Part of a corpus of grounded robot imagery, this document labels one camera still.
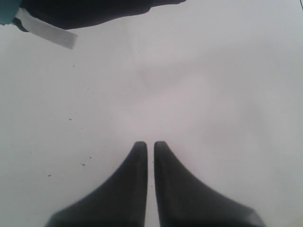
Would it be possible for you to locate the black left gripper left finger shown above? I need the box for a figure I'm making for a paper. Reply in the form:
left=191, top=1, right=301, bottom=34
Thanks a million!
left=46, top=141, right=148, bottom=227

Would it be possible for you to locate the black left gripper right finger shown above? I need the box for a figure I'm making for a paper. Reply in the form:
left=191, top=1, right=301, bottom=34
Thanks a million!
left=154, top=141, right=264, bottom=227

